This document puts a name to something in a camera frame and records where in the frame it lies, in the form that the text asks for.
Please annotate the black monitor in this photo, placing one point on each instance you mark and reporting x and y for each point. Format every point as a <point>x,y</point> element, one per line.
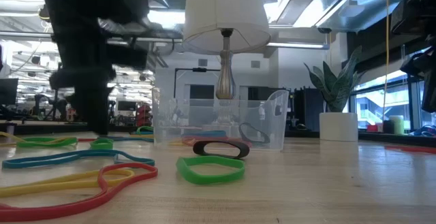
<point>126,106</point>
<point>8,91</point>

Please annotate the red equipment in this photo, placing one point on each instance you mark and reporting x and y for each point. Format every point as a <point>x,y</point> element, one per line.
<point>143,115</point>

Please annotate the green wide rubber band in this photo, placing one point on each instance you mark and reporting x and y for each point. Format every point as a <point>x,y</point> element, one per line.
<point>211,180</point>

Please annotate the black wide rubber band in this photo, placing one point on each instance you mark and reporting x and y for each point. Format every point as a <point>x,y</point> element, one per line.
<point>244,150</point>

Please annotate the black cabinet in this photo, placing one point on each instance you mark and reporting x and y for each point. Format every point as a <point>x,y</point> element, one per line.
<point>308,108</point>

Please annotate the white shade silver table lamp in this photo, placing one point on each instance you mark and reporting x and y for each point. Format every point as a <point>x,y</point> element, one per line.
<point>225,6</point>

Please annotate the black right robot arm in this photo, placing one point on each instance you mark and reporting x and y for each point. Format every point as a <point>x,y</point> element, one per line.
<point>415,6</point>

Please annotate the yellow long rubber band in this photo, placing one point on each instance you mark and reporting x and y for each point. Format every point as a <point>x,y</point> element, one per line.
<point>20,190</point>

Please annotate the dark olive rubber band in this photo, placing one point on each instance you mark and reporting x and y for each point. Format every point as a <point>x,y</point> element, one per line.
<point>266,138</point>

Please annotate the blue long rubber band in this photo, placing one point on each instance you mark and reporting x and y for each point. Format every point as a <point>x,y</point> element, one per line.
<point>34,163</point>

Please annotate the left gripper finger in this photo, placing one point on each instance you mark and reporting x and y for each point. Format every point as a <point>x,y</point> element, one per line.
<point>86,108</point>
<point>105,108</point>

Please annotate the black yellow ceiling device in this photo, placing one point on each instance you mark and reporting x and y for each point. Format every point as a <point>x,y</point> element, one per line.
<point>44,13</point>

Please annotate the red thin rubber band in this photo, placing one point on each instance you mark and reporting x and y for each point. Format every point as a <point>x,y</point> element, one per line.
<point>218,139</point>
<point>86,140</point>

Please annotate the clear plastic bin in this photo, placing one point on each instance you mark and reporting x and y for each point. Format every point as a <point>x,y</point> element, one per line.
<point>163,115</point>

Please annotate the green cup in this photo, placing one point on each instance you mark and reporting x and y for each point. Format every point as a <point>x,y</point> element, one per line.
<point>396,125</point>

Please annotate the red box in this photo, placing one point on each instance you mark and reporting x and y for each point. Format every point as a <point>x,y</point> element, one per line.
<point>372,128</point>

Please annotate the blue object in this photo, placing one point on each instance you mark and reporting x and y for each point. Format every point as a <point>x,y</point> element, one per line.
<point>424,131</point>

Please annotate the snake plant in white pot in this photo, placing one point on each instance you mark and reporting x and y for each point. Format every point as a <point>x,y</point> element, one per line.
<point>337,127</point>

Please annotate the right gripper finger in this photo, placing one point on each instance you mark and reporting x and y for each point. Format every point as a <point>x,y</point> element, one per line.
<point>430,94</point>

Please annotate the red long rubber band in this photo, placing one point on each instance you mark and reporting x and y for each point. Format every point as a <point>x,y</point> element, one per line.
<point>154,173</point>

